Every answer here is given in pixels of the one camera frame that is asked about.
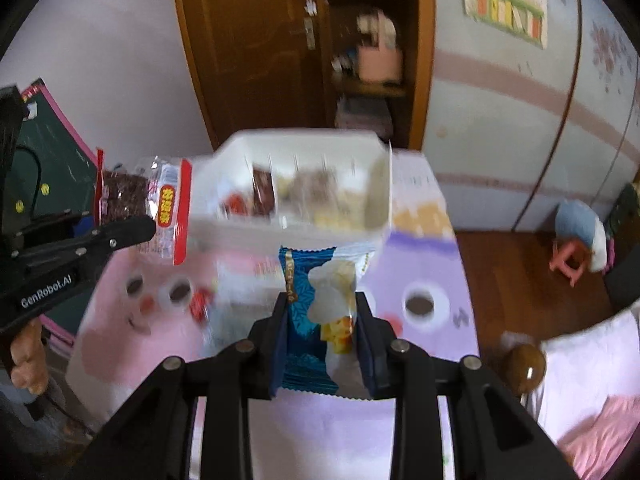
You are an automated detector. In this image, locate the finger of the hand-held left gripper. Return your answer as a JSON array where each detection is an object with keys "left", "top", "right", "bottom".
[{"left": 15, "top": 212, "right": 157, "bottom": 272}]

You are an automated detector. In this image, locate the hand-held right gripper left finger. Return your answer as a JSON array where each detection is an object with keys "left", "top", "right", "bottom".
[{"left": 65, "top": 292, "right": 291, "bottom": 480}]

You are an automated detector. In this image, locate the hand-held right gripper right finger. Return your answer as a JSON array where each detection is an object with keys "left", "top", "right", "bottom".
[{"left": 354, "top": 291, "right": 576, "bottom": 480}]

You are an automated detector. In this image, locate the clear red label snack packet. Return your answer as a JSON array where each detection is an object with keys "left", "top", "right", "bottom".
[{"left": 94, "top": 147, "right": 193, "bottom": 267}]

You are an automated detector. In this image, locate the blue white snack packet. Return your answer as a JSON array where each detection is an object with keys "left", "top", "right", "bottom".
[{"left": 277, "top": 245, "right": 381, "bottom": 401}]

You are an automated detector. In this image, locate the white plastic bin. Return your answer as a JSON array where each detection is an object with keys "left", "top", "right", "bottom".
[{"left": 187, "top": 129, "right": 393, "bottom": 248}]

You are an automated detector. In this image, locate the red yellow small packet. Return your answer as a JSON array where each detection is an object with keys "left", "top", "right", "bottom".
[{"left": 222, "top": 192, "right": 251, "bottom": 217}]

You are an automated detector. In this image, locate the clear yellow chips packet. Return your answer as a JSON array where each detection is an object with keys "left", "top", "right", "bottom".
[{"left": 312, "top": 207, "right": 368, "bottom": 232}]

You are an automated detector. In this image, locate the clear bread roll packet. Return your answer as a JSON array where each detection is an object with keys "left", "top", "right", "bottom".
[{"left": 292, "top": 169, "right": 343, "bottom": 207}]

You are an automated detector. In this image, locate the person's left hand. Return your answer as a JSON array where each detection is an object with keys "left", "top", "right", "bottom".
[{"left": 10, "top": 317, "right": 49, "bottom": 396}]

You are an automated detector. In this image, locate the small red candy packet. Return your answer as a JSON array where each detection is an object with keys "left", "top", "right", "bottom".
[{"left": 190, "top": 287, "right": 216, "bottom": 321}]

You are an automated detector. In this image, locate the dark brown snack packet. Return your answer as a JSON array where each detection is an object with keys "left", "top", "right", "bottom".
[{"left": 252, "top": 167, "right": 276, "bottom": 216}]

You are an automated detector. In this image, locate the brown round knob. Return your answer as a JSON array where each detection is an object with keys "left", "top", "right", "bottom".
[{"left": 502, "top": 342, "right": 548, "bottom": 393}]

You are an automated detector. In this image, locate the pink plastic stool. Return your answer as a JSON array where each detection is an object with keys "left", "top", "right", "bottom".
[{"left": 549, "top": 240, "right": 591, "bottom": 288}]

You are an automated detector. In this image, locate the white pink bedding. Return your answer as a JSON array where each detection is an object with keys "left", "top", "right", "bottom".
[{"left": 520, "top": 300, "right": 640, "bottom": 480}]

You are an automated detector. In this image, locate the brown wooden door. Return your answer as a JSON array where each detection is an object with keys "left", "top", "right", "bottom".
[{"left": 170, "top": 0, "right": 331, "bottom": 148}]

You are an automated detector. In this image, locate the stack of folded cloths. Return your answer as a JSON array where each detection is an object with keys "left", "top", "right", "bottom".
[{"left": 335, "top": 97, "right": 393, "bottom": 131}]

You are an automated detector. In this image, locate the pink stool with plush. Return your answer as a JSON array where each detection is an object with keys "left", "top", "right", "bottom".
[{"left": 556, "top": 200, "right": 608, "bottom": 273}]

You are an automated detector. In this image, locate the floral sliding wardrobe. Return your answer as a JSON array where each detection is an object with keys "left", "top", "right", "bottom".
[{"left": 422, "top": 0, "right": 640, "bottom": 233}]

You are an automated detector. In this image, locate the dark cabinet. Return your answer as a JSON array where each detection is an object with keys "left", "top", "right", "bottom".
[{"left": 602, "top": 182, "right": 640, "bottom": 311}]

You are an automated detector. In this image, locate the pink basket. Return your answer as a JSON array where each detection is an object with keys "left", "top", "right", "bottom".
[{"left": 356, "top": 10, "right": 403, "bottom": 83}]

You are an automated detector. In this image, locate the wooden corner shelf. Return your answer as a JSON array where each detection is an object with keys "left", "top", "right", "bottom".
[{"left": 320, "top": 0, "right": 436, "bottom": 151}]

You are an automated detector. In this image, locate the green chalkboard pink frame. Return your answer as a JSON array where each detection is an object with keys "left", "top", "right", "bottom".
[{"left": 10, "top": 78, "right": 101, "bottom": 356}]

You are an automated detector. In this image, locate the black cable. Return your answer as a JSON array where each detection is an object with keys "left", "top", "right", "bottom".
[{"left": 14, "top": 145, "right": 45, "bottom": 223}]

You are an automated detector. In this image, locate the wall poster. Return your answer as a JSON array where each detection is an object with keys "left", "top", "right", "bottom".
[{"left": 457, "top": 0, "right": 548, "bottom": 50}]

